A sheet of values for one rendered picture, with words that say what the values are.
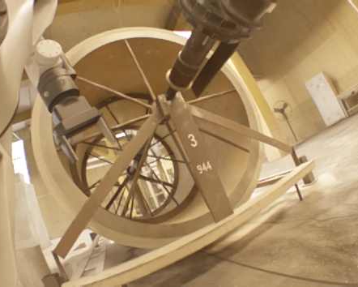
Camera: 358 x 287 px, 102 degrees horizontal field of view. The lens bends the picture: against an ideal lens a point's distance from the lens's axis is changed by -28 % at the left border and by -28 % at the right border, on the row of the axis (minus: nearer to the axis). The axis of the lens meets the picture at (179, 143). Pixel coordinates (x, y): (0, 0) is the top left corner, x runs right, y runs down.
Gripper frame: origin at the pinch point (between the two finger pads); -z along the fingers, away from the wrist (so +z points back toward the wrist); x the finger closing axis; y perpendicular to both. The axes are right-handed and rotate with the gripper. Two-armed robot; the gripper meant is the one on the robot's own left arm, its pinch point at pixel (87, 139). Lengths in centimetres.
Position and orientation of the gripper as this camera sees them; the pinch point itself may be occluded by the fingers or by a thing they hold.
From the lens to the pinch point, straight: 45.3
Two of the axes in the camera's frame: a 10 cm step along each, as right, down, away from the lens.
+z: -6.0, -8.0, -0.4
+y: -6.1, 4.3, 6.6
